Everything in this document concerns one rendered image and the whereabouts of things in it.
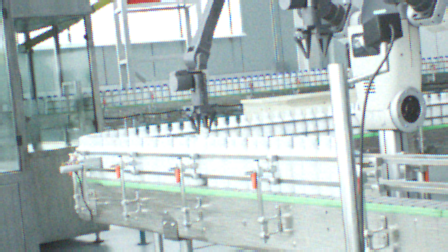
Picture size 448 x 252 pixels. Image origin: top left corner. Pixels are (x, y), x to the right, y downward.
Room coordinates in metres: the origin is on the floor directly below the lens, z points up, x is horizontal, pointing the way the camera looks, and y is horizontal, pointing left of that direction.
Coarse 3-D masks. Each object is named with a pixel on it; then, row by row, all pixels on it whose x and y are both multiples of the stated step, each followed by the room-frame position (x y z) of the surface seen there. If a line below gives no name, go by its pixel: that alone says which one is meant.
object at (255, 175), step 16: (80, 160) 3.78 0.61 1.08; (256, 160) 2.62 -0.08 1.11; (272, 160) 2.64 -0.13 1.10; (176, 176) 2.99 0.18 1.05; (192, 176) 3.03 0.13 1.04; (256, 176) 2.62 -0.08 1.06; (272, 176) 2.65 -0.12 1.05; (368, 176) 2.25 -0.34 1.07; (256, 192) 2.63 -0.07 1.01; (80, 208) 3.75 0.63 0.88; (128, 208) 3.38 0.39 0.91; (192, 208) 3.00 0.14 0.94; (384, 224) 2.25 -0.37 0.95; (368, 240) 2.23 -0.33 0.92; (384, 240) 2.25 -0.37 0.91
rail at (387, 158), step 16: (288, 160) 2.60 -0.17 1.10; (304, 160) 2.54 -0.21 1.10; (320, 160) 2.48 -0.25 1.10; (336, 160) 2.42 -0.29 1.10; (368, 160) 2.32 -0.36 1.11; (384, 160) 2.26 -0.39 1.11; (400, 160) 2.22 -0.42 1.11; (416, 160) 2.17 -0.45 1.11; (432, 160) 2.13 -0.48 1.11; (208, 176) 2.99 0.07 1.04; (224, 176) 2.90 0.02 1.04; (432, 192) 2.13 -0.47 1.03
